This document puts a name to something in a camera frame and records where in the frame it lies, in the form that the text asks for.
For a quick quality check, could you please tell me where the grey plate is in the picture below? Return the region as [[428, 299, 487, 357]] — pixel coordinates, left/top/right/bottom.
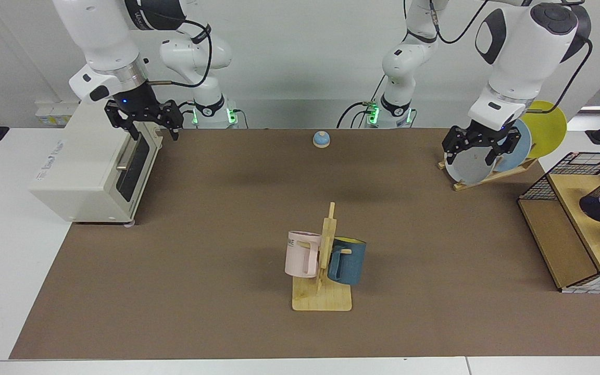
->
[[444, 141, 497, 185]]

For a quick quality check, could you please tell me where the wooden plate rack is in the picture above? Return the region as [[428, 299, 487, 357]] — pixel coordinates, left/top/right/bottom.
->
[[438, 158, 539, 191]]

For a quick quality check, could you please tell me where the light blue plate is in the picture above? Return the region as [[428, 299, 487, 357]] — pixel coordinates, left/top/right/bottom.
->
[[493, 119, 532, 172]]

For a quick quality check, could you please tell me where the pale toaster oven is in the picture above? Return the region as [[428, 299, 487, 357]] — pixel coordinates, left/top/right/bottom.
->
[[28, 99, 164, 224]]

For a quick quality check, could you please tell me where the yellow plate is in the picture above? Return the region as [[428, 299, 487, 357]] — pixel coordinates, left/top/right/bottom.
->
[[514, 101, 568, 159]]

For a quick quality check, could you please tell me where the dark blue cup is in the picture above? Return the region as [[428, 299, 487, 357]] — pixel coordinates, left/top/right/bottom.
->
[[327, 237, 367, 286]]

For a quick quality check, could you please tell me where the brown table cloth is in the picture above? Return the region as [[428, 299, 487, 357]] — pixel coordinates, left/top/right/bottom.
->
[[9, 129, 600, 360]]

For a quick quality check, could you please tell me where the pink cup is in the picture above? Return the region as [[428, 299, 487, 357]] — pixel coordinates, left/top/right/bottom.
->
[[285, 231, 322, 278]]

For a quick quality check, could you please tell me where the wooden cup stand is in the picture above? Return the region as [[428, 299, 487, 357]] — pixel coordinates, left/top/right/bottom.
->
[[292, 202, 353, 312]]

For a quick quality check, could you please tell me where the white wall socket strip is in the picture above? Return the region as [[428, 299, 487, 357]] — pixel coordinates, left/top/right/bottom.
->
[[35, 102, 79, 127]]

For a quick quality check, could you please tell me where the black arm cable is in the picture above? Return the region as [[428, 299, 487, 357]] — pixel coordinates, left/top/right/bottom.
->
[[428, 0, 592, 113], [146, 10, 212, 88]]

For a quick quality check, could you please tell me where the wire basket with wooden floor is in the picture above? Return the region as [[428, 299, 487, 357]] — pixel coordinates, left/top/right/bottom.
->
[[518, 152, 600, 295]]

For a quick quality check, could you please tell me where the black base power cable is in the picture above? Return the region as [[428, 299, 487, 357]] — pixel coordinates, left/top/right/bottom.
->
[[336, 78, 386, 129]]

